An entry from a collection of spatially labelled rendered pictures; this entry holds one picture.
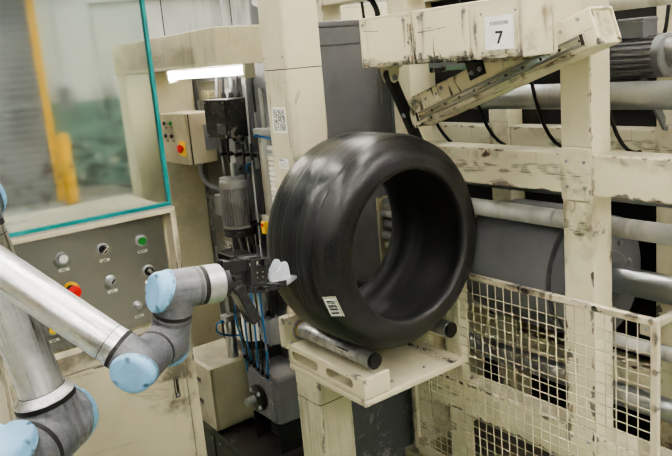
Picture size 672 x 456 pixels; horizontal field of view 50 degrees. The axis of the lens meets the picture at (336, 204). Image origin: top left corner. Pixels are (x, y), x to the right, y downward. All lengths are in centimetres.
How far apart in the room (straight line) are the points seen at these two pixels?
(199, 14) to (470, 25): 941
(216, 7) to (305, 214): 952
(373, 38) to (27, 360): 127
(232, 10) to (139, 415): 926
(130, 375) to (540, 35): 121
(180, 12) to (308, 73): 906
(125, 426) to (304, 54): 125
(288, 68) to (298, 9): 17
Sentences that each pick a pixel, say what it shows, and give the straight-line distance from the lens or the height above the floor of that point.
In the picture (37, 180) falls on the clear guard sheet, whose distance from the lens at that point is 217.
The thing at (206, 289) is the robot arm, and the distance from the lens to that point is 165.
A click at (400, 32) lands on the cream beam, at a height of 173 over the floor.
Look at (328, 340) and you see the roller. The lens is 202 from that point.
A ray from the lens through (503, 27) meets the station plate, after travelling 182.
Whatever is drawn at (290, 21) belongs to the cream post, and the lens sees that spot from 209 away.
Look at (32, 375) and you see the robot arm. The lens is 192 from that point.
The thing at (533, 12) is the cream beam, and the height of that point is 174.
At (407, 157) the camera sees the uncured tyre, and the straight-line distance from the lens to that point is 185.
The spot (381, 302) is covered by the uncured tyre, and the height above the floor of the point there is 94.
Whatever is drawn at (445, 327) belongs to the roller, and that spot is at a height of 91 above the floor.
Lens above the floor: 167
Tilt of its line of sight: 11 degrees down
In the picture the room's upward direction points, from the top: 5 degrees counter-clockwise
